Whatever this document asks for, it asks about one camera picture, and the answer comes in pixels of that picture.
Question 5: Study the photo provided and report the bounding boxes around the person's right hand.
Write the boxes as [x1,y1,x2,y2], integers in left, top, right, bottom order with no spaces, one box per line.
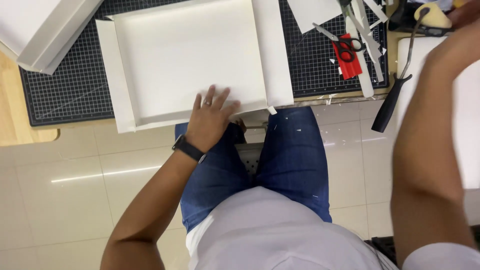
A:
[448,0,480,31]

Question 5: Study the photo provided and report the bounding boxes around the person's left hand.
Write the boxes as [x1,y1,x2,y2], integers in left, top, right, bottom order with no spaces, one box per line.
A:
[185,85,247,153]

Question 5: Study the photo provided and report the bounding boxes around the white cardboard box tray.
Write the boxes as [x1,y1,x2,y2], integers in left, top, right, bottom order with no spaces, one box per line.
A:
[95,0,295,134]

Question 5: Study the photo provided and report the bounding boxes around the black wrist watch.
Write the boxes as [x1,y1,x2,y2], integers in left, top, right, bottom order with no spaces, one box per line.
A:
[172,134,207,164]

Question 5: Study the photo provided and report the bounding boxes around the grey perforated stool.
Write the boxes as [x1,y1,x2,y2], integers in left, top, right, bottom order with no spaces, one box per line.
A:
[235,122,269,178]

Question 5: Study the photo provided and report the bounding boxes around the black glue tray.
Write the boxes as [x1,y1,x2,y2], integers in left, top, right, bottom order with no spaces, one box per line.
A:
[388,0,455,38]

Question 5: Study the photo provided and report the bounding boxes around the blue denim jeans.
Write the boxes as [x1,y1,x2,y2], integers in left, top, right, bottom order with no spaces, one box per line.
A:
[174,106,333,234]

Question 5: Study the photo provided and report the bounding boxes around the heap of white paper offcuts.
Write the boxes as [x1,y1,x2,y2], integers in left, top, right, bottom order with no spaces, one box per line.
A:
[339,0,389,84]

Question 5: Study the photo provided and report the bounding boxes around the white board sheet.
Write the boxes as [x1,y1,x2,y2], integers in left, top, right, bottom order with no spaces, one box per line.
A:
[396,35,480,190]

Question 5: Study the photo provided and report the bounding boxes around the white bone folder stick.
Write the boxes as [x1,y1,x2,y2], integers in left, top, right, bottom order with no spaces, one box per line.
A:
[345,15,375,98]

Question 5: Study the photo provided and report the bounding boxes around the white shirt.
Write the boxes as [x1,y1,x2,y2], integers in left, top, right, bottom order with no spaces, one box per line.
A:
[185,186,480,270]

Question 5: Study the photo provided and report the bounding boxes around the red plastic scraper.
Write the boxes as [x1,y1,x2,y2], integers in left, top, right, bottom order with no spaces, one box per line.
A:
[331,33,364,80]

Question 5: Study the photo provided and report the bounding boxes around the black gridded cutting mat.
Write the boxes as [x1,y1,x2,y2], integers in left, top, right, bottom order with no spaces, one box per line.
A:
[19,0,391,127]

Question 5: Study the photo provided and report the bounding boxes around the white paper sheet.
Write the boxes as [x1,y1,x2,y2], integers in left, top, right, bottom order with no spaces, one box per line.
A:
[287,0,344,35]

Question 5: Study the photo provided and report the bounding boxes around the stack of white cardboard boxes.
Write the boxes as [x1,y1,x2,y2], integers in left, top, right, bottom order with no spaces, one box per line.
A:
[0,0,104,76]

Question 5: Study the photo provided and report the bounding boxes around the black crate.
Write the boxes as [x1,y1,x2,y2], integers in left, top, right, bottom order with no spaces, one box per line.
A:
[365,224,480,268]

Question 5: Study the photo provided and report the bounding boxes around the black handled foam glue roller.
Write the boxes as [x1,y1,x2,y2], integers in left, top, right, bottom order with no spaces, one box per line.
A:
[371,2,453,134]

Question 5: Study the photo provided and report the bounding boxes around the black handled scissors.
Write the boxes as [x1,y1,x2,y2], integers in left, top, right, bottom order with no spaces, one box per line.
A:
[312,22,364,63]

